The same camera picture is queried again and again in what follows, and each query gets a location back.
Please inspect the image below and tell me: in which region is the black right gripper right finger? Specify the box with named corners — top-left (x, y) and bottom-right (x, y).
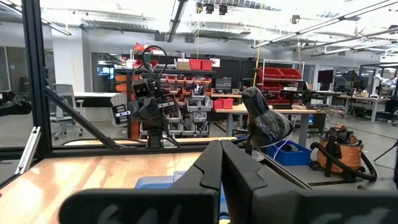
top-left (220, 139), bottom-right (398, 224)

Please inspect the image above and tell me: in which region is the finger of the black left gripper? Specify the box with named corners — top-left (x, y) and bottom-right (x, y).
top-left (132, 98), bottom-right (151, 130)
top-left (148, 98), bottom-right (167, 130)

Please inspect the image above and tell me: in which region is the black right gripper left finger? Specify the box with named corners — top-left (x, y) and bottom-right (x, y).
top-left (58, 139), bottom-right (223, 224)

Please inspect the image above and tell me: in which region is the blue plastic supply box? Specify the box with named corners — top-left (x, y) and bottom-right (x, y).
top-left (134, 170), bottom-right (230, 223)

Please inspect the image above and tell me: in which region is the cardboard box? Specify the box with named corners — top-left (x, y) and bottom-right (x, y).
top-left (176, 58), bottom-right (192, 71)

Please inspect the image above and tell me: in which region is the black shelving unit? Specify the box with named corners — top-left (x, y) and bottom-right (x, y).
top-left (113, 67), bottom-right (216, 140)

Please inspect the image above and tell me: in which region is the white table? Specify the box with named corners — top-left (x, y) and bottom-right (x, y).
top-left (73, 91), bottom-right (121, 122)

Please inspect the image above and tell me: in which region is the blue storage bin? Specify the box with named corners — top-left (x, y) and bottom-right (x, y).
top-left (267, 139), bottom-right (312, 167)

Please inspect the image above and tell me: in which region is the white office chair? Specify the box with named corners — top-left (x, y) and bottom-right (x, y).
top-left (51, 83), bottom-right (85, 141)

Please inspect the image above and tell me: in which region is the orange shop vacuum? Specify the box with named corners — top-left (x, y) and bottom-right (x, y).
top-left (310, 125), bottom-right (378, 184)

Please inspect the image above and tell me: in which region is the black desk lamp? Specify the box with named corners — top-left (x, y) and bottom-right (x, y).
top-left (241, 86), bottom-right (295, 156)

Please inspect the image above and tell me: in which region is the wooden work table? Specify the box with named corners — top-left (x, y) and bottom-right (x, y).
top-left (213, 104), bottom-right (327, 139)

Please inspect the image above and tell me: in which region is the silver aluminium bar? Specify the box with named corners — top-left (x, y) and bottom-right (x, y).
top-left (15, 126), bottom-right (41, 175)

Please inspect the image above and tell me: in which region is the black computer monitor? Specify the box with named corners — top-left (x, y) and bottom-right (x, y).
top-left (317, 68), bottom-right (335, 91)

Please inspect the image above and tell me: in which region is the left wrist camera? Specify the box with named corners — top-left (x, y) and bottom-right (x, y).
top-left (131, 79), bottom-right (153, 100)

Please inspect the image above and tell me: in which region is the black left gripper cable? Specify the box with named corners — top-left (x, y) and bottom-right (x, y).
top-left (129, 45), bottom-right (170, 94)

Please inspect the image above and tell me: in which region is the black aluminium rig frame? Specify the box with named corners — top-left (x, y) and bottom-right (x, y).
top-left (0, 0), bottom-right (313, 191)

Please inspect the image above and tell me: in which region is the yellow hanging cable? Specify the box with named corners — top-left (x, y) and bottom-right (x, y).
top-left (253, 2), bottom-right (264, 88)

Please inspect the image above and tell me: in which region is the white wire rack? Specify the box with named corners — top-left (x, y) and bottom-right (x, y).
top-left (257, 58), bottom-right (306, 106)

